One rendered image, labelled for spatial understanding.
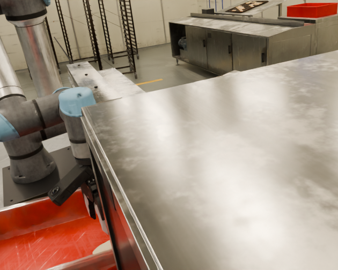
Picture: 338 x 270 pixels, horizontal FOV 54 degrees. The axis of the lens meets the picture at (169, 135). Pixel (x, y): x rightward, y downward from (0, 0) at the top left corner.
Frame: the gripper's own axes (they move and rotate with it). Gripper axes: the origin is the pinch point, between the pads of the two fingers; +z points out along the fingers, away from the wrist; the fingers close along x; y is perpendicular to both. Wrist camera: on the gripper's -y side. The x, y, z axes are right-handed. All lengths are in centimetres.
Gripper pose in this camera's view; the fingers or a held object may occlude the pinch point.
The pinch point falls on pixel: (98, 224)
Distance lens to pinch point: 91.2
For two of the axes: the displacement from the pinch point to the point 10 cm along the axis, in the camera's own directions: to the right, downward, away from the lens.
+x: -5.9, -2.7, 7.6
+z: 1.2, 9.1, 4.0
